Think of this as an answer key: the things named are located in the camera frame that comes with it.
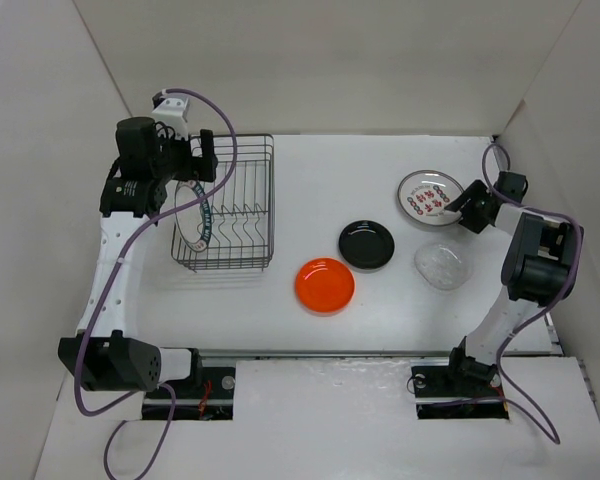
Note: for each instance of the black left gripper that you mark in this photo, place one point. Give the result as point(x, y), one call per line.
point(196, 167)

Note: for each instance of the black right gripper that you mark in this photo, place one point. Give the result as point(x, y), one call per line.
point(474, 190)

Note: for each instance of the green rimmed white plate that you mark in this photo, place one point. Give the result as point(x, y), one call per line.
point(194, 224)

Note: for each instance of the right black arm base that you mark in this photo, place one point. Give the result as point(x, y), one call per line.
point(441, 397)

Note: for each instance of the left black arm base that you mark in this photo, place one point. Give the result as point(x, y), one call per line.
point(209, 399)

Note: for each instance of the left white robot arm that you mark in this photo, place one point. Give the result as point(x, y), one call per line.
point(105, 354)

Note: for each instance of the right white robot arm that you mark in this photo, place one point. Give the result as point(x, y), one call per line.
point(539, 270)

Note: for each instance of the clear plastic dish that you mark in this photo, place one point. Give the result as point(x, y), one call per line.
point(444, 266)

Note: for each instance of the white plate red characters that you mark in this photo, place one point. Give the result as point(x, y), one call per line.
point(423, 196)

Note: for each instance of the black small plate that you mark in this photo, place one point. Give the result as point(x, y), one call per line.
point(366, 245)

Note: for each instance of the orange plate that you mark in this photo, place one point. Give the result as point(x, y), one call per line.
point(324, 286)

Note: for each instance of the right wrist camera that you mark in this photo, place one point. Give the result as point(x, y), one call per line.
point(512, 185)

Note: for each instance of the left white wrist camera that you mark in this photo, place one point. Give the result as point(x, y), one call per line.
point(171, 111)

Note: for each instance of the grey wire dish rack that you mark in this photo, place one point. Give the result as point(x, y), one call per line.
point(243, 211)

